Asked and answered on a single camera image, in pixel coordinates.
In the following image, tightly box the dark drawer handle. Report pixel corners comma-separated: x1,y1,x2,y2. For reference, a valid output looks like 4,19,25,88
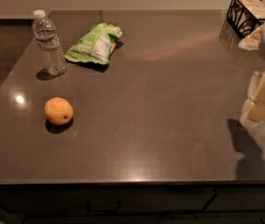
86,201,121,214

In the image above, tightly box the black wire basket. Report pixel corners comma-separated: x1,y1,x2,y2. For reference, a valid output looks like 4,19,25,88
226,0,265,38

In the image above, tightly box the clear plastic water bottle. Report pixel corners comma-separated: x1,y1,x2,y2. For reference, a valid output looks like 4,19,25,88
33,9,66,77

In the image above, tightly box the green chip bag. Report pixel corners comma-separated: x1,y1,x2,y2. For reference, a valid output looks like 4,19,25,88
64,22,123,65

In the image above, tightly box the orange fruit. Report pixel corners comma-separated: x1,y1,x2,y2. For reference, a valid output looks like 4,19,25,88
44,97,74,125

